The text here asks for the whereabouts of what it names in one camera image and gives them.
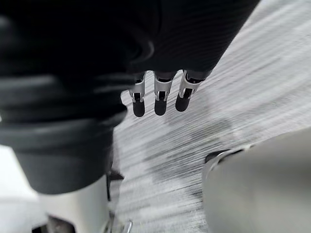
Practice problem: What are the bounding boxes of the grey white patterned rug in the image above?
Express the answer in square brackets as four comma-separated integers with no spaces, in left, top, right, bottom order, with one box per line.
[108,0,311,233]

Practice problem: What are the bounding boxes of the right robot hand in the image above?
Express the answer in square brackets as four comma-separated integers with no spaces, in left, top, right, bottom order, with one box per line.
[0,0,261,233]

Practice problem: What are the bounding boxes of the dark robot foot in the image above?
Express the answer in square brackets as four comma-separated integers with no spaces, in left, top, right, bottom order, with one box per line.
[205,150,243,164]

